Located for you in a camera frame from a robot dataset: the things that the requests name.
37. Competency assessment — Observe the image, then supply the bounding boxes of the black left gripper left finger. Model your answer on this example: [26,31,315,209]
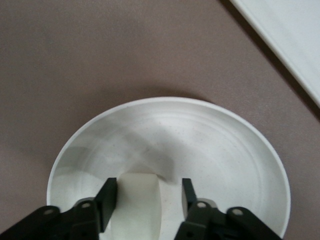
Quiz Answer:
[0,177,119,240]

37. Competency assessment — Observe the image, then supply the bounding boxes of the beige rectangular rabbit tray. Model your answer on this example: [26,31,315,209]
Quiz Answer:
[228,0,320,109]

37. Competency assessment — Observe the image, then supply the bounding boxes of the white steamed bun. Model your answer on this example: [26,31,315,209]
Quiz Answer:
[109,172,164,240]

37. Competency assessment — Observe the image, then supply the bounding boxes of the white round plate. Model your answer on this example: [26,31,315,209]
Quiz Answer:
[46,96,292,240]

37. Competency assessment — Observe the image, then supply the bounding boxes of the brown table cover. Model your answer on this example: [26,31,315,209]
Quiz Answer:
[0,0,320,240]

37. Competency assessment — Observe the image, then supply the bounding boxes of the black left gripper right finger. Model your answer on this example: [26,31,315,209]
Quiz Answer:
[174,177,284,240]

